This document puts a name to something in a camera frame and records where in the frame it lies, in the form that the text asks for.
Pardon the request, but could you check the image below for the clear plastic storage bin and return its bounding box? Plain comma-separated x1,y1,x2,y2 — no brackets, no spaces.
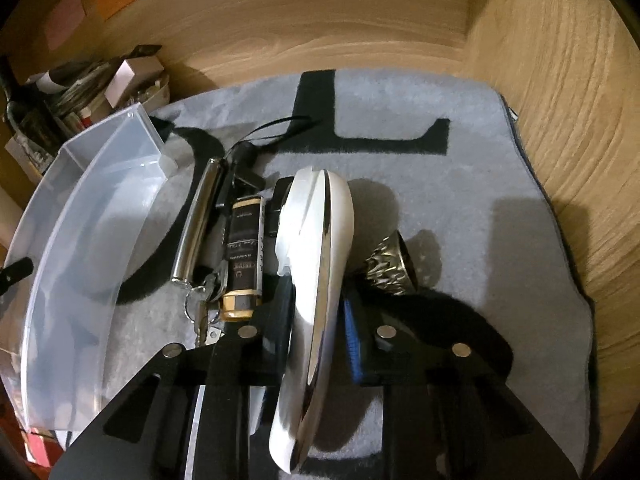
1,104,175,431

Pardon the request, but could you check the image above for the ornate brass ring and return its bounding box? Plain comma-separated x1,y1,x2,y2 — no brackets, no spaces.
363,228,420,297

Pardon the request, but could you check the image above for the white handheld device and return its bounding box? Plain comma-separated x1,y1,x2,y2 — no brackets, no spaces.
269,167,355,474

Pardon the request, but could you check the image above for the stack of books and papers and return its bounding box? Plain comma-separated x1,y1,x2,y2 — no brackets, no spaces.
1,44,160,172

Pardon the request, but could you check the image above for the black and gold lighter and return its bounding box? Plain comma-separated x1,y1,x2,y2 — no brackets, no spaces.
221,195,265,322

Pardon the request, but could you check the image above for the grey mat with black letters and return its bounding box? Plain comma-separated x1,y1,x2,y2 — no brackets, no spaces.
103,70,593,471

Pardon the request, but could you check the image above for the white card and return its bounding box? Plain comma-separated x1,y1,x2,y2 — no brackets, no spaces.
104,55,164,108

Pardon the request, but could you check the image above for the pink sticky note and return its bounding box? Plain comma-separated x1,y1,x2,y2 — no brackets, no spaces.
43,0,86,51

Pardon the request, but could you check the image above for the silver metal cylinder keychain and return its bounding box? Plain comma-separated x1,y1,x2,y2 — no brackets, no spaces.
170,158,224,286

